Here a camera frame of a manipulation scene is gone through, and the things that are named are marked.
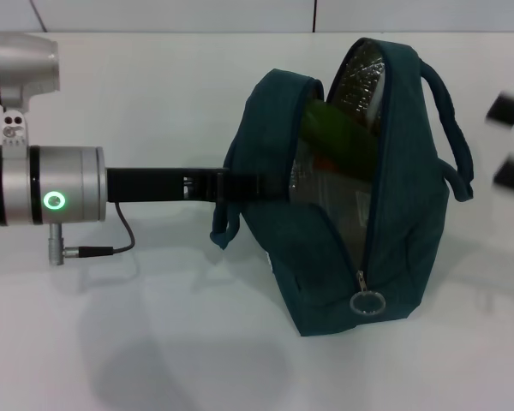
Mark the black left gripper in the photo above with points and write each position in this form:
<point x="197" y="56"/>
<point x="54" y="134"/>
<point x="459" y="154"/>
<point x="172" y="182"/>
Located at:
<point x="145" y="184"/>

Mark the clear blue-rimmed lunch box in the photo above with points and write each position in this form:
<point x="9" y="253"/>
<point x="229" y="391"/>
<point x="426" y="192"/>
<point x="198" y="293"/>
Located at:
<point x="338" y="205"/>

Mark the green cucumber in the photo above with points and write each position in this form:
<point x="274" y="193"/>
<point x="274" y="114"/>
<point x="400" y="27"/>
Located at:
<point x="338" y="137"/>

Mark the dark teal insulated bag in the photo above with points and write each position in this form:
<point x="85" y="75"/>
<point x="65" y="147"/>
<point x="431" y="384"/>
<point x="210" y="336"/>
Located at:
<point x="411" y="214"/>

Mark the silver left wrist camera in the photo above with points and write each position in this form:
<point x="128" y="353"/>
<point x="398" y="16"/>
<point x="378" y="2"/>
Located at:
<point x="25" y="64"/>

